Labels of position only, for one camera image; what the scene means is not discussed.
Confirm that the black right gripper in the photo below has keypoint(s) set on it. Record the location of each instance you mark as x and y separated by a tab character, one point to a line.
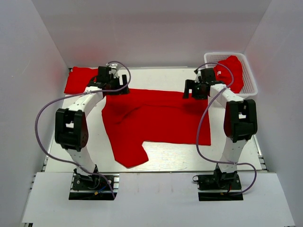
191	84

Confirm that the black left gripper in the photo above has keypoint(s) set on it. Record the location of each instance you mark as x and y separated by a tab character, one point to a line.
123	90

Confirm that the red t shirt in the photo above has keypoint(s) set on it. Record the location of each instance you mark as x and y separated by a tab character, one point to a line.
155	116
78	80

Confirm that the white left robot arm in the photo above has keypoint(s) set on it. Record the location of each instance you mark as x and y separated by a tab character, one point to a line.
71	130

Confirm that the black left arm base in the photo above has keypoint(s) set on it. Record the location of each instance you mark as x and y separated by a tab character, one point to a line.
97	190

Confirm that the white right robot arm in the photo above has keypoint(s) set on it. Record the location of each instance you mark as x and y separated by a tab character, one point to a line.
240	118

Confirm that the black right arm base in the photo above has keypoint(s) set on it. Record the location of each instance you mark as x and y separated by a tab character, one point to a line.
219	186

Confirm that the red t shirts in basket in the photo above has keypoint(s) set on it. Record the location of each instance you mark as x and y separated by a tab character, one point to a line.
222	74

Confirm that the white plastic basket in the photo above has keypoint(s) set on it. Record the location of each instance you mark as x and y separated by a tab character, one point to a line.
250	87

